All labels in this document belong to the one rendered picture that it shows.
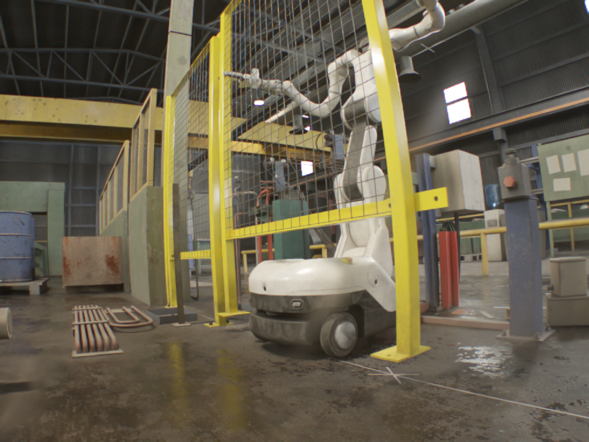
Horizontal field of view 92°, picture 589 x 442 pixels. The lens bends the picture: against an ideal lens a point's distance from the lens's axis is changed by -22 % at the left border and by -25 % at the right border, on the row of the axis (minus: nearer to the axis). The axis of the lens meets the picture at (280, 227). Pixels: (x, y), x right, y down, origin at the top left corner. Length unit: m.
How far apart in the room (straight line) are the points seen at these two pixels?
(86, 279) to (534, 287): 4.40
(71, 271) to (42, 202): 6.80
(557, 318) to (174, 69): 3.58
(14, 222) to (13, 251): 0.36
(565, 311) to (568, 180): 5.30
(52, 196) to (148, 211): 8.24
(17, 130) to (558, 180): 16.90
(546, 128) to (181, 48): 13.31
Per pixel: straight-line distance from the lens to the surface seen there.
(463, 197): 2.27
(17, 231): 4.88
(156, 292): 3.12
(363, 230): 1.74
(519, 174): 1.46
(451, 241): 2.31
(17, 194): 11.42
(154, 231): 3.11
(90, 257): 4.66
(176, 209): 2.13
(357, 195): 1.74
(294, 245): 2.67
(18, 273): 4.87
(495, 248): 7.18
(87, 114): 14.21
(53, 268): 11.04
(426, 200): 0.98
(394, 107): 1.04
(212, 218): 2.03
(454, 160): 2.32
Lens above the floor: 0.39
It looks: 4 degrees up
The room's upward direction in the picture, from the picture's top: 3 degrees counter-clockwise
